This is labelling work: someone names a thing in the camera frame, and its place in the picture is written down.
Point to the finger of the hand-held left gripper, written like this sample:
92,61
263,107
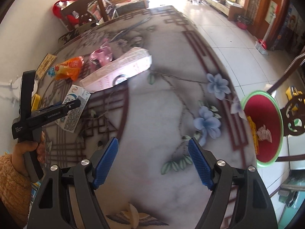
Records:
71,105
50,107

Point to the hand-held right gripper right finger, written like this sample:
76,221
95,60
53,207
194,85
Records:
200,164

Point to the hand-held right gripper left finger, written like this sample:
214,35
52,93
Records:
106,162

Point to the white green milk carton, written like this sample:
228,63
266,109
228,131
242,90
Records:
71,124

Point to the yellow drink carton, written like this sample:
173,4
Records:
253,133

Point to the paper wrapper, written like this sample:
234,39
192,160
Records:
265,134

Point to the red basin with green rim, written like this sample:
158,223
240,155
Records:
262,109

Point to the red trash bin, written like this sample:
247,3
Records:
243,23

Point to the person's left hand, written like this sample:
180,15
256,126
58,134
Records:
20,157

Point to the yellow plastic holder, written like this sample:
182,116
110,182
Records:
36,101

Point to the orange snack bag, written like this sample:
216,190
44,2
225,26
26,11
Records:
69,69

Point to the pink plastic wrapper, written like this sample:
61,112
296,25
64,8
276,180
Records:
102,54

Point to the long pink white box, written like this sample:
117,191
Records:
119,69

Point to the red plastic bag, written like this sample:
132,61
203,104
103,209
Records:
57,9

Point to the wooden chair with plain back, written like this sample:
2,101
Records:
78,7

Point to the yellow toy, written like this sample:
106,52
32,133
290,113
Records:
292,93

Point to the white dustpan with broom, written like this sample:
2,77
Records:
261,47

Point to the blue printed folding screen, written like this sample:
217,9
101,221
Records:
290,28

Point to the white wall hook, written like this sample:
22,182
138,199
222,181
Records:
15,85

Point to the bamboo wall painting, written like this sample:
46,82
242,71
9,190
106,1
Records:
271,12

